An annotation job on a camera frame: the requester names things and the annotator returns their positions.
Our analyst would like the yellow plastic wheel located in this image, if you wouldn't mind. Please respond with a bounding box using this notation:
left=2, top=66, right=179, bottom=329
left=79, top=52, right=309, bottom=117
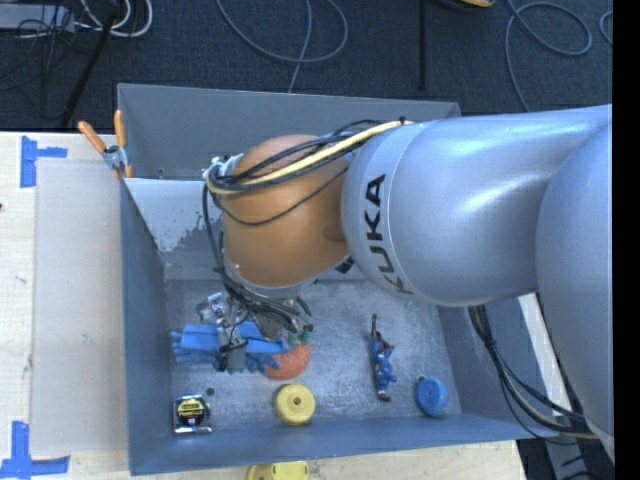
left=272, top=383, right=318, bottom=427

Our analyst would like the yellow flat disc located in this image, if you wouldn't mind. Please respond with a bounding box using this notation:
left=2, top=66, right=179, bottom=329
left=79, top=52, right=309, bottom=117
left=245, top=460, right=311, bottom=480

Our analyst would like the pale wood board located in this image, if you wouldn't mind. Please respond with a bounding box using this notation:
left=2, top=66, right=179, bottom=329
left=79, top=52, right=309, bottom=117
left=28, top=157, right=132, bottom=463

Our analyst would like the blue rubber toy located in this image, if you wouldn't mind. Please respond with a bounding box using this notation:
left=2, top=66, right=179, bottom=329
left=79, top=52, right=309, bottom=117
left=169, top=319, right=292, bottom=375

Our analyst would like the orange ball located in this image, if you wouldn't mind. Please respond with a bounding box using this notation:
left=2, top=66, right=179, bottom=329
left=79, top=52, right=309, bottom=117
left=261, top=341, right=314, bottom=382

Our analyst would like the grey metal bin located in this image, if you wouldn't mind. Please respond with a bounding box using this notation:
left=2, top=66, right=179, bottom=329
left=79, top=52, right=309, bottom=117
left=115, top=82, right=562, bottom=477

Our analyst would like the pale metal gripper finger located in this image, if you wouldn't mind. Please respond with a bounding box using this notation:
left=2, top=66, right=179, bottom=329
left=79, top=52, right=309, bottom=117
left=196, top=291, right=229, bottom=327
left=216, top=324, right=250, bottom=374

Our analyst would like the yellow and black tape measure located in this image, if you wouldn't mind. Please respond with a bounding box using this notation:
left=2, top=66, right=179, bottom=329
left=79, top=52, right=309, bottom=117
left=172, top=393, right=214, bottom=436

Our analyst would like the blue toy figure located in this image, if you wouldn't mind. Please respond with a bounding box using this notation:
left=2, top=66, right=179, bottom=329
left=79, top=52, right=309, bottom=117
left=368, top=312, right=399, bottom=403

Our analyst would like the blue plastic disc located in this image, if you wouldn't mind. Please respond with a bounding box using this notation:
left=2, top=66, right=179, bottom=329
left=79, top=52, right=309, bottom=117
left=413, top=375, right=449, bottom=419

